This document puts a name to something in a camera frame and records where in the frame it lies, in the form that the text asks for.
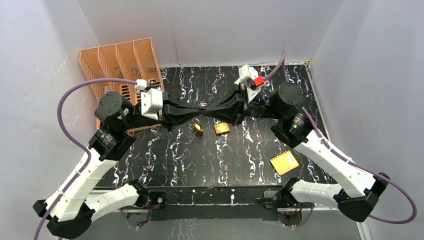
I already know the brass padlock long shackle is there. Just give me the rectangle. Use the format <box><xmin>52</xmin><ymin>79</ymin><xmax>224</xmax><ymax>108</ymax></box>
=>
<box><xmin>193</xmin><ymin>123</ymin><xmax>204</xmax><ymax>137</ymax></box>

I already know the orange spiral notebook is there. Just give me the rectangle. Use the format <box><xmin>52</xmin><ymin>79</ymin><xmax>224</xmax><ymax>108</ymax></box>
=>
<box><xmin>270</xmin><ymin>150</ymin><xmax>299</xmax><ymax>176</ymax></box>

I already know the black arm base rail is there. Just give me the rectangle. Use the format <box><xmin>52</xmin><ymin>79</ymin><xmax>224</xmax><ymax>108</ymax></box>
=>
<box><xmin>66</xmin><ymin>185</ymin><xmax>365</xmax><ymax>229</ymax></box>

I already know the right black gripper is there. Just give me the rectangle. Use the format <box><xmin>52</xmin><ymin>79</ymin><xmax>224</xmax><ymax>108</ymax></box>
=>
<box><xmin>203</xmin><ymin>82</ymin><xmax>284</xmax><ymax>126</ymax></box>

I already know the silver key bunch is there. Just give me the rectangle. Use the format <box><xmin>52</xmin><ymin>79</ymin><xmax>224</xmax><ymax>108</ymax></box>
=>
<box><xmin>199</xmin><ymin>103</ymin><xmax>208</xmax><ymax>110</ymax></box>

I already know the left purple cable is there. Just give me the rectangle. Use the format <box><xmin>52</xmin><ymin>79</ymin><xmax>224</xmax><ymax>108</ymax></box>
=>
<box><xmin>33</xmin><ymin>78</ymin><xmax>147</xmax><ymax>240</ymax></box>

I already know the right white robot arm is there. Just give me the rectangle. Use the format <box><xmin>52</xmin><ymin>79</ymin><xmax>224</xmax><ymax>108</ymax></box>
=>
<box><xmin>205</xmin><ymin>82</ymin><xmax>389</xmax><ymax>222</ymax></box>

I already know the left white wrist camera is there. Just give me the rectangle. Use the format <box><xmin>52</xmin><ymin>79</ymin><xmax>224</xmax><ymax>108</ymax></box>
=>
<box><xmin>135</xmin><ymin>79</ymin><xmax>164</xmax><ymax>121</ymax></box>

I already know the brass padlock centre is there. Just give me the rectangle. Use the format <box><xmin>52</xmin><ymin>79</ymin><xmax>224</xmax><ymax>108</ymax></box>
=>
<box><xmin>214</xmin><ymin>122</ymin><xmax>231</xmax><ymax>136</ymax></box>

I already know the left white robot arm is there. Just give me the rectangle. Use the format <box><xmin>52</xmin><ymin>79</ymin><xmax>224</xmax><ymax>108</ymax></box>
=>
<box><xmin>33</xmin><ymin>88</ymin><xmax>203</xmax><ymax>240</ymax></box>

